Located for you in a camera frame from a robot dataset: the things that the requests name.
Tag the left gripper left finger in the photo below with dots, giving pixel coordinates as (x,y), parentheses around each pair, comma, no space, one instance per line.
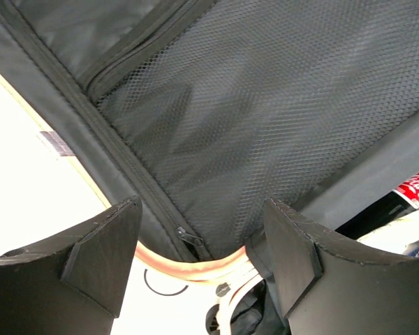
(73,282)

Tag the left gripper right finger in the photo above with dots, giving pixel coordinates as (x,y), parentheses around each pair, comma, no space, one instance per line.
(330,284)

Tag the cream green printed cloth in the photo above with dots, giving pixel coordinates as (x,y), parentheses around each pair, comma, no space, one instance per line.
(396,236)

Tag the rear cola bottle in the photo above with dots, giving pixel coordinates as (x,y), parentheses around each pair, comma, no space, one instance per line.
(401,201)

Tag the pink hard-shell suitcase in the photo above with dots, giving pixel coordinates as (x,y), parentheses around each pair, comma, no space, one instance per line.
(204,111)

